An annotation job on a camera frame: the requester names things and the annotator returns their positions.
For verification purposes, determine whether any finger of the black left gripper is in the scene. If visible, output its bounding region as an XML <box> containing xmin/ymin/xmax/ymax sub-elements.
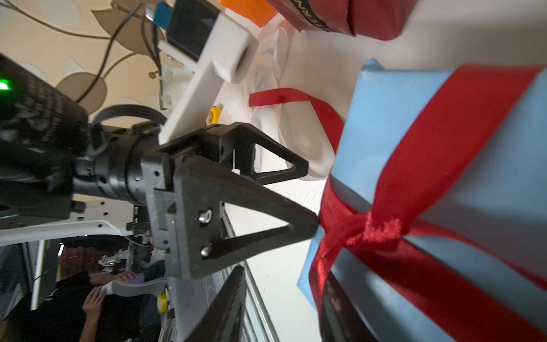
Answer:
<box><xmin>166</xmin><ymin>156</ymin><xmax>319</xmax><ymax>279</ymax></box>
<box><xmin>200</xmin><ymin>123</ymin><xmax>309</xmax><ymax>185</ymax></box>

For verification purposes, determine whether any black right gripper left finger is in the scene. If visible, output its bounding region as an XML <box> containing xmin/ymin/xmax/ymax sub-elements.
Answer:
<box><xmin>186</xmin><ymin>266</ymin><xmax>247</xmax><ymax>342</ymax></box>

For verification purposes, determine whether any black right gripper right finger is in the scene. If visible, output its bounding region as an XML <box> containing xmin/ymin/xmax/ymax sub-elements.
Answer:
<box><xmin>319</xmin><ymin>274</ymin><xmax>377</xmax><ymax>342</ymax></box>

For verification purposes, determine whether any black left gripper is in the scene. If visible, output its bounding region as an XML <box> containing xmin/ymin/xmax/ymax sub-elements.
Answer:
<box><xmin>74</xmin><ymin>123</ymin><xmax>239</xmax><ymax>278</ymax></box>

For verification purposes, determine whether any white satin ribbon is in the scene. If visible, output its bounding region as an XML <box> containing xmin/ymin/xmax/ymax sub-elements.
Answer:
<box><xmin>217</xmin><ymin>21</ymin><xmax>335</xmax><ymax>181</ymax></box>

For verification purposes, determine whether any red satin ribbon bow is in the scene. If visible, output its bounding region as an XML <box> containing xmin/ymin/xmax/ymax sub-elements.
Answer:
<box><xmin>247</xmin><ymin>63</ymin><xmax>547</xmax><ymax>342</ymax></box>

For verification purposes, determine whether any blue gift box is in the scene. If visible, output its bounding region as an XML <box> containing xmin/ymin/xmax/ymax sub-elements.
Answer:
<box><xmin>296</xmin><ymin>57</ymin><xmax>547</xmax><ymax>342</ymax></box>

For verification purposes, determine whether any orange gift box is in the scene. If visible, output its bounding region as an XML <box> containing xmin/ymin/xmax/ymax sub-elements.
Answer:
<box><xmin>219</xmin><ymin>0</ymin><xmax>278</xmax><ymax>28</ymax></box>

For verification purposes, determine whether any dark red gift box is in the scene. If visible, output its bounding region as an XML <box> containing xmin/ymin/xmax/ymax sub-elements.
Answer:
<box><xmin>269</xmin><ymin>0</ymin><xmax>417</xmax><ymax>41</ymax></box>

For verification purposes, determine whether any yellow tape measure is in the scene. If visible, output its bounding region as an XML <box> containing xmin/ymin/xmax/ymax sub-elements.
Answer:
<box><xmin>206</xmin><ymin>104</ymin><xmax>223</xmax><ymax>125</ymax></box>

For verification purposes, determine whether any person behind the rig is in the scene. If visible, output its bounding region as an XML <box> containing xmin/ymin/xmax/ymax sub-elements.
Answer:
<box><xmin>1</xmin><ymin>261</ymin><xmax>165</xmax><ymax>341</ymax></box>

